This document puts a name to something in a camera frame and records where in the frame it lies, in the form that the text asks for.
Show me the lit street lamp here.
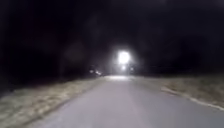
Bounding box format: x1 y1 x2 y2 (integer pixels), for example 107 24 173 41
116 49 133 72

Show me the vehicle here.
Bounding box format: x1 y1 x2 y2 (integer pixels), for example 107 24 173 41
88 67 103 77

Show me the grey asphalt road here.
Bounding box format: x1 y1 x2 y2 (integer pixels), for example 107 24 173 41
24 75 224 128

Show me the dry grass verge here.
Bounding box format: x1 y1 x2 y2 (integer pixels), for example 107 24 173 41
0 77 104 128
133 75 224 112

